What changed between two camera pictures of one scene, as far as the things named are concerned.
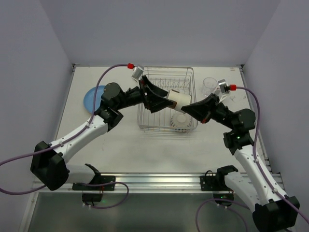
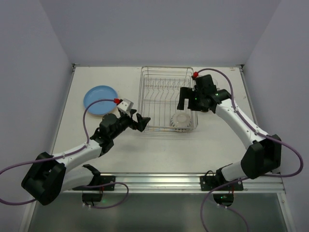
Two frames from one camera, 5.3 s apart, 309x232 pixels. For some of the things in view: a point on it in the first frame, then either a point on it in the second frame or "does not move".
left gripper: (146, 94) → (134, 121)
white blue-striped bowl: (181, 120) does not move
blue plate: (89, 98) does not move
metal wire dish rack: (167, 79) does not move
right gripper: (211, 108) → (191, 99)
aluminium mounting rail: (133, 182) does not move
